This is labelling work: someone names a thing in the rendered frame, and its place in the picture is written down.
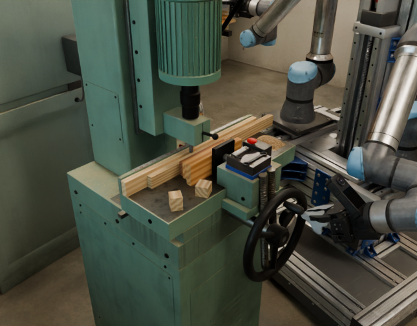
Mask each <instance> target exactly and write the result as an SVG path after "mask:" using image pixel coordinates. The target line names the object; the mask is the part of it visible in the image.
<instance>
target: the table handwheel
mask: <svg viewBox="0 0 417 326"><path fill-rule="evenodd" d="M290 198H295V199H296V200H297V202H296V204H298V205H300V206H302V207H303V208H304V210H305V211H306V210H307V208H308V206H307V200H306V197H305V195H304V193H303V192H302V191H301V190H299V189H297V188H287V189H285V190H283V191H281V192H279V193H278V194H277V195H275V196H274V197H273V198H272V199H271V200H270V201H269V202H268V203H267V204H266V206H265V207H264V208H263V209H262V211H261V212H260V214H259V215H258V217H255V216H253V217H251V218H250V219H248V220H247V221H245V220H244V219H241V218H240V217H238V216H236V215H234V214H232V213H231V212H229V211H227V212H226V214H227V215H228V216H230V217H232V218H233V219H235V220H237V221H239V222H240V223H242V224H244V225H246V226H248V227H250V228H251V230H250V232H249V235H248V238H247V240H246V244H245V247H244V254H243V268H244V272H245V274H246V276H247V277H248V278H249V279H250V280H252V281H254V282H262V281H266V280H267V279H270V278H271V277H272V276H274V275H275V274H276V273H277V272H278V271H280V269H281V268H282V267H283V266H284V264H285V263H286V262H287V260H288V259H289V258H290V256H291V255H292V253H293V252H294V250H295V248H296V246H297V244H298V242H299V240H300V238H301V235H302V232H303V230H304V227H305V222H306V220H305V219H303V218H302V217H301V215H297V220H296V223H295V227H294V230H293V232H292V235H291V237H290V239H289V241H288V243H287V245H286V246H285V248H284V250H283V251H282V253H281V254H280V256H279V257H278V258H277V253H278V248H280V247H283V246H284V245H285V244H286V242H287V240H288V238H289V231H288V229H287V228H286V227H287V226H288V224H289V223H290V221H291V220H292V218H293V217H294V215H295V213H293V212H290V213H289V214H288V216H287V217H286V219H285V220H284V221H283V222H282V223H281V225H279V224H277V223H273V224H271V225H270V224H268V223H267V221H268V219H269V218H270V217H271V215H272V214H273V212H274V211H275V210H276V209H277V208H278V207H279V206H280V205H281V204H282V203H283V202H284V201H286V200H288V199H290ZM259 238H265V240H266V242H268V243H270V244H271V245H273V247H272V258H271V263H270V266H269V267H268V268H267V269H266V270H263V271H261V272H256V271H255V269H254V266H253V257H254V253H255V248H256V246H257V242H258V240H259Z"/></svg>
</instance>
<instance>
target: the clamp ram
mask: <svg viewBox="0 0 417 326"><path fill-rule="evenodd" d="M234 150H235V139H232V138H231V139H229V140H227V141H225V142H223V143H221V144H219V145H217V146H215V147H213V148H212V174H214V175H216V174H217V166H219V165H221V164H222V163H224V162H226V161H227V156H228V155H230V154H232V153H233V152H234Z"/></svg>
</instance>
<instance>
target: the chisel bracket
mask: <svg viewBox="0 0 417 326"><path fill-rule="evenodd" d="M163 120H164V133H166V134H168V135H170V136H173V137H175V138H177V139H179V140H181V141H183V142H185V143H187V144H190V145H192V146H197V145H199V144H201V143H203V142H205V141H207V140H209V139H210V136H206V135H202V132H203V131H204V132H207V133H210V119H209V118H207V117H205V116H202V115H199V117H198V118H196V119H185V118H183V117H182V108H181V107H176V108H174V109H171V110H168V111H166V112H164V113H163Z"/></svg>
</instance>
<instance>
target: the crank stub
mask: <svg viewBox="0 0 417 326"><path fill-rule="evenodd" d="M283 206H284V207H285V208H287V209H288V210H290V211H291V212H293V213H295V214H297V215H302V214H304V212H305V210H304V208H303V207H302V206H300V205H298V204H295V203H292V202H288V201H284V203H283Z"/></svg>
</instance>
